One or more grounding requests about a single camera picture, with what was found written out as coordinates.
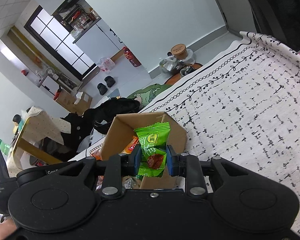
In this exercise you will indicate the black fleece jacket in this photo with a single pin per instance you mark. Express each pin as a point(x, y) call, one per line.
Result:
point(277, 10)

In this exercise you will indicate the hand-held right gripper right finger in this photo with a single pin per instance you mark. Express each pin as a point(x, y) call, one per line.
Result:
point(171, 161)

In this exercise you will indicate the green dinosaur rug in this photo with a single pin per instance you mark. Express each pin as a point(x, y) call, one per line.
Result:
point(150, 92)

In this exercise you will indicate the red oil bottle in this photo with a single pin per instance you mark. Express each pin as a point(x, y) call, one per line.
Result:
point(132, 57)

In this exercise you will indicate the person's left hand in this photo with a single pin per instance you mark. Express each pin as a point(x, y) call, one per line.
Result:
point(5, 232)

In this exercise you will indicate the dark haired figurine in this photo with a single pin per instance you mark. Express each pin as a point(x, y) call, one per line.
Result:
point(16, 122)

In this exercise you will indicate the green plum candy packet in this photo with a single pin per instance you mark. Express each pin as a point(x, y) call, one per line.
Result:
point(151, 140)

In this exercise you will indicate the pink sausage packet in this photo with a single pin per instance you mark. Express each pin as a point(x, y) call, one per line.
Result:
point(97, 154)

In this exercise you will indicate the black clothes pile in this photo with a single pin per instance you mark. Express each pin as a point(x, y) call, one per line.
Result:
point(110, 110)

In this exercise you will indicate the brown cardboard box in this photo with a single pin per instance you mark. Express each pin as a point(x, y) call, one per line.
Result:
point(175, 137)

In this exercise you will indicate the dotted beige table cover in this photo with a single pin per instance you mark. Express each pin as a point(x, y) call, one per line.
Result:
point(45, 127)

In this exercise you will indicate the wooden lid jar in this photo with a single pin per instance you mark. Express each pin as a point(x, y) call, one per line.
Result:
point(178, 51)

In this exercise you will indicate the dark framed glass door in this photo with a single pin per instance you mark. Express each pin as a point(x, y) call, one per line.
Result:
point(55, 37)

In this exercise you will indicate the small white cabinet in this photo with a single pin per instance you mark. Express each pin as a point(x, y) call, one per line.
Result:
point(52, 82)

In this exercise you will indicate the orange round tray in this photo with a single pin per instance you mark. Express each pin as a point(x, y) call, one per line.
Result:
point(173, 80)

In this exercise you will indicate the taped brown carton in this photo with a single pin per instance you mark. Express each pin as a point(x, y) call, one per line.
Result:
point(70, 102)

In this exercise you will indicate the orange biscuit packet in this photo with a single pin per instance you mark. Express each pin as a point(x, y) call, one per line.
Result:
point(131, 146)

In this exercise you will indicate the green boxes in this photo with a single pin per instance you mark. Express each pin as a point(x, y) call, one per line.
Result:
point(5, 147)

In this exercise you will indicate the wooden side table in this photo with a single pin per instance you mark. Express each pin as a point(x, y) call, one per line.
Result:
point(32, 152)

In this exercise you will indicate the white kitchen cabinet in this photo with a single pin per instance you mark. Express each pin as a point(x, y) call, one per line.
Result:
point(100, 40)

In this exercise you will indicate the kitchen shelf with bottles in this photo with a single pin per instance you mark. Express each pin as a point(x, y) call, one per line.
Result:
point(75, 17)

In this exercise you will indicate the small teapot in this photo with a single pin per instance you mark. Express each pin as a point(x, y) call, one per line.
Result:
point(187, 70)

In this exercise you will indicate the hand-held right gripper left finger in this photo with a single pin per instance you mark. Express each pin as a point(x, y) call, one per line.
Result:
point(137, 160)

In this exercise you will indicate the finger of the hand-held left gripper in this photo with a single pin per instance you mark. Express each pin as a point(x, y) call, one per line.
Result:
point(35, 175)

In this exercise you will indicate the pink plastic bag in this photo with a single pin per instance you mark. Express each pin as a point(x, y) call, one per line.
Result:
point(105, 64)

